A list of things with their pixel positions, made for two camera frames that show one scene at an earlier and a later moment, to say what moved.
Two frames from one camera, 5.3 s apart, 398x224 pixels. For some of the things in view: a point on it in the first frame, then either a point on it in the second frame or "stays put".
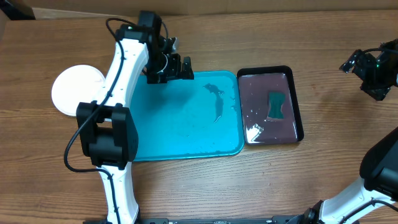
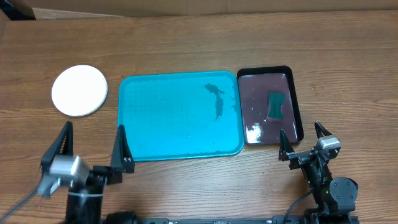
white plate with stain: (75, 84) stays put
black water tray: (255, 84) stays put
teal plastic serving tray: (188, 117) stays put
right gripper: (378, 92) → (299, 157)
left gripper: (173, 72) → (119, 160)
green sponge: (276, 99) stays put
